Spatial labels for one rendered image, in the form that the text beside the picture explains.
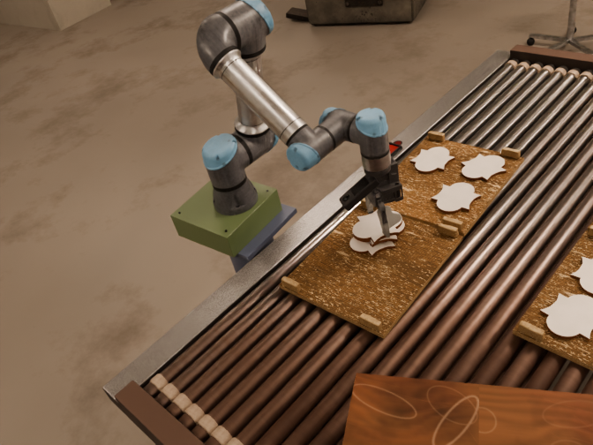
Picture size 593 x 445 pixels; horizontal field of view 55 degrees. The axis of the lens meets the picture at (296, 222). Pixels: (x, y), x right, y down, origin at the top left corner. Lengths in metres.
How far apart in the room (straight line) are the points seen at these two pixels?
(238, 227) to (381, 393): 0.82
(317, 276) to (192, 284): 1.61
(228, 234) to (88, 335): 1.52
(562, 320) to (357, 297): 0.49
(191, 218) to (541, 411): 1.21
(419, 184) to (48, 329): 2.19
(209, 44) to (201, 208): 0.64
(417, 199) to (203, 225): 0.69
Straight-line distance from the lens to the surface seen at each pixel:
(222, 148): 1.78
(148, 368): 1.60
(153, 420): 1.45
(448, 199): 1.80
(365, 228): 1.63
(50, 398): 3.02
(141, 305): 3.17
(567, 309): 1.51
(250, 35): 1.60
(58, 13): 8.05
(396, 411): 1.21
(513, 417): 1.21
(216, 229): 1.85
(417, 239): 1.68
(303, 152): 1.40
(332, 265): 1.64
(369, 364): 1.43
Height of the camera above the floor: 2.07
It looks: 39 degrees down
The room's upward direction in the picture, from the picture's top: 14 degrees counter-clockwise
